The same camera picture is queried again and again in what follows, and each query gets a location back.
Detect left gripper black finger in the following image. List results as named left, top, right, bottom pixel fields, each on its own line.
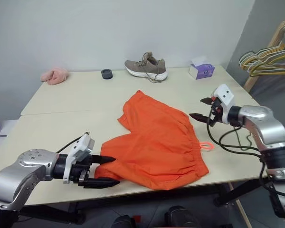
left=91, top=154, right=116, bottom=164
left=83, top=177, right=121, bottom=190

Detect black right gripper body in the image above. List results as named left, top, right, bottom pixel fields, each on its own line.
left=208, top=96, right=225, bottom=128

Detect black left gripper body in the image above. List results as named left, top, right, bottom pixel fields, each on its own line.
left=71, top=154, right=95, bottom=187

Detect orange shorts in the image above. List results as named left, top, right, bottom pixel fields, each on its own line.
left=94, top=90, right=216, bottom=190

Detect purple tissue box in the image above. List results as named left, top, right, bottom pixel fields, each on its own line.
left=188, top=56, right=216, bottom=81

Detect clothes hangers on rack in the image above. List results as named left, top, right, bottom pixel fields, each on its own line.
left=243, top=20, right=285, bottom=92

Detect dark rounded shape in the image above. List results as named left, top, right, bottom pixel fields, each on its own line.
left=165, top=205, right=201, bottom=228
left=111, top=215, right=136, bottom=228

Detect taupe knit sneaker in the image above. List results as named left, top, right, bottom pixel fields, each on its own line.
left=124, top=51, right=169, bottom=83

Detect small black round container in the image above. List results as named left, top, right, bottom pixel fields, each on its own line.
left=101, top=68, right=114, bottom=80

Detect pink fluffy cloth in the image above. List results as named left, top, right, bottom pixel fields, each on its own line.
left=39, top=67, right=70, bottom=86

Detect light wooden slat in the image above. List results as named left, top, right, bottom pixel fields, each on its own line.
left=228, top=182, right=250, bottom=228

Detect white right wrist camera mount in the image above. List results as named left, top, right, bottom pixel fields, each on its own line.
left=212, top=84, right=236, bottom=124

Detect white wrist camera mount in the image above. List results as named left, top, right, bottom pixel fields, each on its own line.
left=212, top=84, right=236, bottom=124
left=63, top=133, right=95, bottom=185

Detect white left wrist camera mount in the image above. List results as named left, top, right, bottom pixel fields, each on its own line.
left=63, top=133, right=95, bottom=185

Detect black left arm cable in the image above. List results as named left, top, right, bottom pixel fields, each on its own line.
left=56, top=132, right=90, bottom=154

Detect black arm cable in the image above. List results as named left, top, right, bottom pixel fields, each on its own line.
left=56, top=132, right=90, bottom=154
left=206, top=118, right=285, bottom=200

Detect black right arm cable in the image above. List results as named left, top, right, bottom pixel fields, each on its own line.
left=206, top=118, right=285, bottom=200

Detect white wire hanger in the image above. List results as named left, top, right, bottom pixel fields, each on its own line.
left=238, top=23, right=285, bottom=70

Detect yellow wire hanger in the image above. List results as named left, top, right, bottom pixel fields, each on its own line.
left=242, top=44, right=285, bottom=77

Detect black table leg frame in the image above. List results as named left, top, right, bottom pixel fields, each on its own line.
left=213, top=177, right=276, bottom=207

